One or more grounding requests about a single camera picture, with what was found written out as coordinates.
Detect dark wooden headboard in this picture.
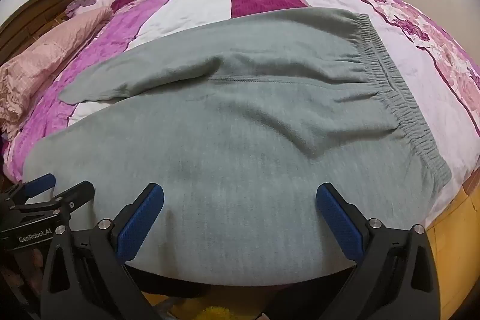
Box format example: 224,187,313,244
0,0,109,66

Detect pink ruffled pillow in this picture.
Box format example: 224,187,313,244
0,5,114,141

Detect grey pants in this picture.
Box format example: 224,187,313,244
22,7,451,287

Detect yellow fuzzy item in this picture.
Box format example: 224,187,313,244
198,305,246,320

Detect person's left hand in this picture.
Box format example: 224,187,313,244
4,249,44,291

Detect purple striped floral quilt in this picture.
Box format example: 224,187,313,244
3,0,480,231

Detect purple ruffled pillow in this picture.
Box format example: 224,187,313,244
65,0,133,18

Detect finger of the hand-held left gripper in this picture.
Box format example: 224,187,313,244
25,173,58,199
49,181,96,213

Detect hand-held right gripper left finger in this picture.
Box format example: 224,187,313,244
39,183,166,320

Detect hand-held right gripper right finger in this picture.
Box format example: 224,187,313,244
262,183,442,320

